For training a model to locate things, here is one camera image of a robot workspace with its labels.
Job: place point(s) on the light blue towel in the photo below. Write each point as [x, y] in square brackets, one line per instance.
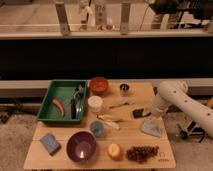
[151, 128]

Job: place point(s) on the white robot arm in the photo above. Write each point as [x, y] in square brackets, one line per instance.
[175, 93]

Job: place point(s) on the red bowl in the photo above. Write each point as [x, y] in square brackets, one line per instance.
[98, 85]

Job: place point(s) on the white round container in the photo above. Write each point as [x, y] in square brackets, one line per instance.
[95, 103]

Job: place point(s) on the beige plastic spoon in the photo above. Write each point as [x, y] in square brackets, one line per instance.
[127, 102]

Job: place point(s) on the black rectangular block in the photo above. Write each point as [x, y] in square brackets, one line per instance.
[142, 112]

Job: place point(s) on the blue small cup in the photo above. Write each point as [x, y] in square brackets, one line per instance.
[97, 128]

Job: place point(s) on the green plastic tray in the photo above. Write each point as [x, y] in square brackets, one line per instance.
[63, 91]

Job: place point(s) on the wooden folding table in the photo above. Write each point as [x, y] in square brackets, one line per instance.
[127, 136]

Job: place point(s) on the red chili pepper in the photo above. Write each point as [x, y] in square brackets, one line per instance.
[58, 104]

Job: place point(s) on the purple bowl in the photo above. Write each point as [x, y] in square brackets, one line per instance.
[81, 146]

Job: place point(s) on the orange fruit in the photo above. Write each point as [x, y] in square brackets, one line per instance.
[114, 151]

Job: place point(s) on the bunch of dark grapes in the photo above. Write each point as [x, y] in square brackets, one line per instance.
[141, 154]

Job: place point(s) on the blue sponge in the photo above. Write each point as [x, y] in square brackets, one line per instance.
[50, 143]

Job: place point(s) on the black wheeled stand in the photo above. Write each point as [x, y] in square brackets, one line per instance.
[192, 131]

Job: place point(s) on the black handled utensil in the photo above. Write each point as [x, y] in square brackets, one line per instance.
[76, 96]

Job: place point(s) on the yellow handled knife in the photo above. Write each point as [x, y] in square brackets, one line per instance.
[110, 121]

